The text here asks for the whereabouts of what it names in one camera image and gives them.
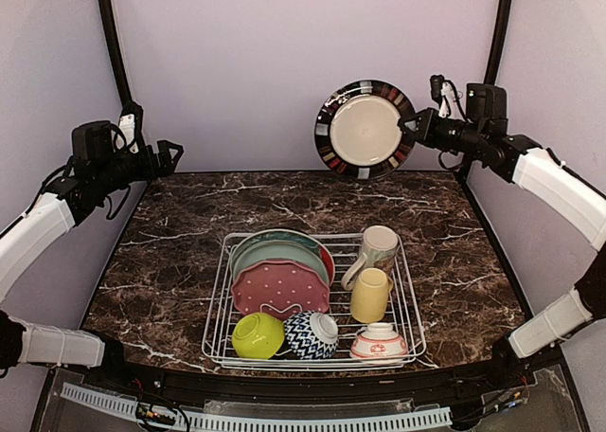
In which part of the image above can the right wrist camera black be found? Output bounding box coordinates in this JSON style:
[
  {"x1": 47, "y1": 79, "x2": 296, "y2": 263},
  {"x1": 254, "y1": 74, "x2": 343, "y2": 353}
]
[{"x1": 466, "y1": 83, "x2": 508, "y2": 128}]

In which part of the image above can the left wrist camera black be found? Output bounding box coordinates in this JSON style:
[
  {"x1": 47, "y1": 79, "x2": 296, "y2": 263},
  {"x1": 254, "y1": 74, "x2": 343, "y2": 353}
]
[{"x1": 71, "y1": 120, "x2": 115, "y2": 162}]

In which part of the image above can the pink polka dot plate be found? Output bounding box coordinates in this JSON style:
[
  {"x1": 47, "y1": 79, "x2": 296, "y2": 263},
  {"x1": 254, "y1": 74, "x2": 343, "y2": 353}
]
[{"x1": 231, "y1": 260, "x2": 330, "y2": 320}]

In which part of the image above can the teal patterned plate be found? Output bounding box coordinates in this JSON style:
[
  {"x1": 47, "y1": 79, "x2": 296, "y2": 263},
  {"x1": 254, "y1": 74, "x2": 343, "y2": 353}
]
[{"x1": 230, "y1": 228, "x2": 322, "y2": 263}]

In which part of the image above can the lime green bowl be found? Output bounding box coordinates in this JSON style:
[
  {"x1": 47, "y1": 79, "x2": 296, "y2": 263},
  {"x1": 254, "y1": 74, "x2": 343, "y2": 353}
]
[{"x1": 232, "y1": 312, "x2": 285, "y2": 360}]

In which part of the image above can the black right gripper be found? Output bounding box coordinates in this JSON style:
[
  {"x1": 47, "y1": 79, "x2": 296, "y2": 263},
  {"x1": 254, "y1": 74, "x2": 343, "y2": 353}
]
[{"x1": 399, "y1": 105, "x2": 487, "y2": 154}]

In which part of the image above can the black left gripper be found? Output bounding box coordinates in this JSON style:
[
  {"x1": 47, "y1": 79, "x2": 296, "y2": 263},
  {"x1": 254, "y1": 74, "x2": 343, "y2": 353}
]
[{"x1": 97, "y1": 139, "x2": 185, "y2": 194}]

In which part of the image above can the black front rail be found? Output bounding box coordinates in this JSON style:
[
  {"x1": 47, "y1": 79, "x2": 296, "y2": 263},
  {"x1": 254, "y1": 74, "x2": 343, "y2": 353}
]
[{"x1": 84, "y1": 356, "x2": 553, "y2": 422}]

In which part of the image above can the light green plate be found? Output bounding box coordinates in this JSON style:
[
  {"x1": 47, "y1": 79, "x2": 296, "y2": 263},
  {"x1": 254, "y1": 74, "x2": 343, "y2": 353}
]
[{"x1": 230, "y1": 241, "x2": 333, "y2": 285}]

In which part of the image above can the white wire dish rack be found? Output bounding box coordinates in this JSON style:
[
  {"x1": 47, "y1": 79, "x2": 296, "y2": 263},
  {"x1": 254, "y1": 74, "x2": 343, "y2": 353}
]
[{"x1": 202, "y1": 229, "x2": 426, "y2": 371}]

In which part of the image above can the left black frame post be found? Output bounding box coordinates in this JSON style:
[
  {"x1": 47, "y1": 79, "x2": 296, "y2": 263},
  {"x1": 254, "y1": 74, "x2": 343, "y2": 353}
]
[{"x1": 98, "y1": 0, "x2": 134, "y2": 108}]

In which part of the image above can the blue white zigzag bowl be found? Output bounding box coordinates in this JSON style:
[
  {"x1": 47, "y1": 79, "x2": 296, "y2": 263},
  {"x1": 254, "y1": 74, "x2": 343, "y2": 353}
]
[{"x1": 284, "y1": 311, "x2": 339, "y2": 360}]

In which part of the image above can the black striped rim plate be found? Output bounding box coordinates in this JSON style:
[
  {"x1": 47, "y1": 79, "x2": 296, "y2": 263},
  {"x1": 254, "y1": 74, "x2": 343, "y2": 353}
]
[{"x1": 313, "y1": 79, "x2": 415, "y2": 180}]

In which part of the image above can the white patterned tall mug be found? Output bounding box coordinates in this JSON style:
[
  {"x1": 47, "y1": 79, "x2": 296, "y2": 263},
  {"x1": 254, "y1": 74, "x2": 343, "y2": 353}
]
[{"x1": 341, "y1": 225, "x2": 399, "y2": 291}]

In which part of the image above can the white slotted cable duct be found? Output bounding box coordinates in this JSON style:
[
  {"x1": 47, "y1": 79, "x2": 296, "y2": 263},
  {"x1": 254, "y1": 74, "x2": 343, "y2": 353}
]
[{"x1": 60, "y1": 383, "x2": 453, "y2": 431}]

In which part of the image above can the yellow mug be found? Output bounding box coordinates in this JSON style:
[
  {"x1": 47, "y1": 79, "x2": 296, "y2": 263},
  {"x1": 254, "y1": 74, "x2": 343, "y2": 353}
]
[{"x1": 350, "y1": 268, "x2": 393, "y2": 324}]

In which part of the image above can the white red patterned bowl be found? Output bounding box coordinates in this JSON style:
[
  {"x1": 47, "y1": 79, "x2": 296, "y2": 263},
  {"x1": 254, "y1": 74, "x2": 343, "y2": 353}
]
[{"x1": 349, "y1": 322, "x2": 408, "y2": 362}]

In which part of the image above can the right black frame post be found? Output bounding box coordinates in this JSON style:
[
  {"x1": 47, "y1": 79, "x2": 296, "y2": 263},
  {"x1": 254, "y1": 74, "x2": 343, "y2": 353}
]
[{"x1": 461, "y1": 0, "x2": 517, "y2": 187}]

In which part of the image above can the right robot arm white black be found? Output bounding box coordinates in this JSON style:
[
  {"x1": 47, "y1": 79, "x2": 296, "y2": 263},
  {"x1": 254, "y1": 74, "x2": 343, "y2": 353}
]
[{"x1": 399, "y1": 108, "x2": 605, "y2": 388}]

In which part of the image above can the red floral plate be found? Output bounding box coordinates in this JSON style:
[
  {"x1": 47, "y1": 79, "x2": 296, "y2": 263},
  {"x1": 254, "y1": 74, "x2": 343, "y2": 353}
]
[{"x1": 320, "y1": 244, "x2": 335, "y2": 285}]

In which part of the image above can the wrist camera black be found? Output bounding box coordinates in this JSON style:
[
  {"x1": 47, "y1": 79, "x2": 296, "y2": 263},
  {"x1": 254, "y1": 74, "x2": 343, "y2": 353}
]
[
  {"x1": 466, "y1": 83, "x2": 508, "y2": 128},
  {"x1": 71, "y1": 120, "x2": 115, "y2": 162}
]

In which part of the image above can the black frame post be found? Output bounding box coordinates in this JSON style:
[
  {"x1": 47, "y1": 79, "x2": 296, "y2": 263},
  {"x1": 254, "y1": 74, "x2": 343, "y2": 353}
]
[
  {"x1": 98, "y1": 0, "x2": 134, "y2": 108},
  {"x1": 461, "y1": 0, "x2": 517, "y2": 187}
]

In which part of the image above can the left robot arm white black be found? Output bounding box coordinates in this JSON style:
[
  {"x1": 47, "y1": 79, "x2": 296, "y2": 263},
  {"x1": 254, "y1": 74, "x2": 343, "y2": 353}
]
[{"x1": 1, "y1": 140, "x2": 184, "y2": 390}]

